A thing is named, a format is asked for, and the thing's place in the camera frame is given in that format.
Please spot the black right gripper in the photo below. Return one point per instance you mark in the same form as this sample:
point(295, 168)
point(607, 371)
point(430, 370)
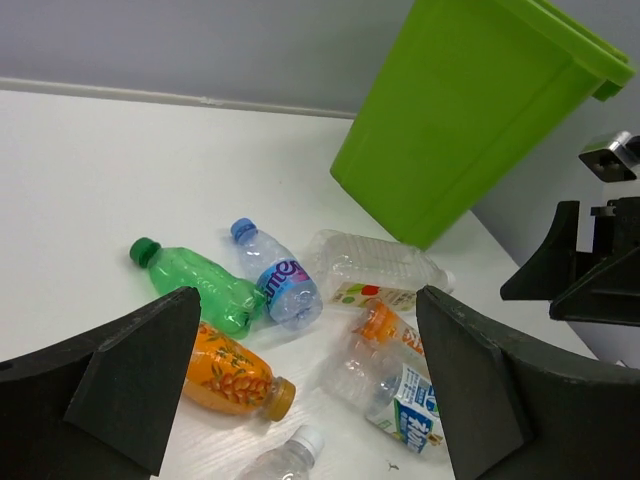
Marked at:
point(606, 294)

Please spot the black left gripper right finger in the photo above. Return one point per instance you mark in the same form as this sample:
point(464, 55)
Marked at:
point(515, 407)

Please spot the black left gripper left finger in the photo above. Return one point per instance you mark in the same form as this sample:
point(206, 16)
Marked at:
point(100, 405)

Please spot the orange juice bottle brown cap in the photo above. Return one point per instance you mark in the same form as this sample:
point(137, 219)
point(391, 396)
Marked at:
point(226, 377)

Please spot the clear bottle blue white label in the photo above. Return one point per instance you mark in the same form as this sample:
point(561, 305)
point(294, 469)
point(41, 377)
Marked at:
point(387, 392)

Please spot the clear bottle orange label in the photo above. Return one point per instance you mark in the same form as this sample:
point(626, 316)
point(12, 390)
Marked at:
point(380, 325)

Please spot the green plastic bottle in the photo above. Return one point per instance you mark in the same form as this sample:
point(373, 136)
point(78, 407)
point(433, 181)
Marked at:
point(228, 303)

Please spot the clear bottle white cap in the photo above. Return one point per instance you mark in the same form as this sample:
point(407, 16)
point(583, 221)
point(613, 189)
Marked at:
point(292, 460)

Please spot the clear square bottle apple label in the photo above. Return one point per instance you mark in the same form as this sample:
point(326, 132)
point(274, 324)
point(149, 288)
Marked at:
point(351, 270)

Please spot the clear bottle blue cap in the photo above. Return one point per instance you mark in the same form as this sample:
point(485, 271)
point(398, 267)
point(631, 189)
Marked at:
point(292, 297)

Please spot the green plastic bin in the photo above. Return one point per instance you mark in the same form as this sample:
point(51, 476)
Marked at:
point(467, 90)

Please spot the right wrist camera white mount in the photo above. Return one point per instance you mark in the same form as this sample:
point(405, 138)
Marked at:
point(613, 157)

